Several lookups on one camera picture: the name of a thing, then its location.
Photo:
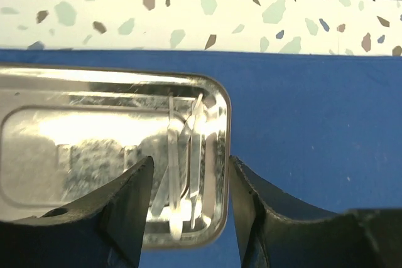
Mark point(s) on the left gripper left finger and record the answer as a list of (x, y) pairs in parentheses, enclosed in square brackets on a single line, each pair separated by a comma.
[(104, 228)]

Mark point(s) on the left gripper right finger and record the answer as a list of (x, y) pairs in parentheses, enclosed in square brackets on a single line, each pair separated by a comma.
[(275, 229)]

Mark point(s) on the steel instrument tray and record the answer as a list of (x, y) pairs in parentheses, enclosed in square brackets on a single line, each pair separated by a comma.
[(66, 131)]

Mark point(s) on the blue cloth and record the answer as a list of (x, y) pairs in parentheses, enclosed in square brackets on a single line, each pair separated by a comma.
[(324, 129)]

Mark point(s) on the thin steel tweezers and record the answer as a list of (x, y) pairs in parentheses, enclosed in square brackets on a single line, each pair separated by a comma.
[(170, 184)]

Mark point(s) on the steel scalpel handle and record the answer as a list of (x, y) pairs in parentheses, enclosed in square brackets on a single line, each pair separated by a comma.
[(194, 123)]

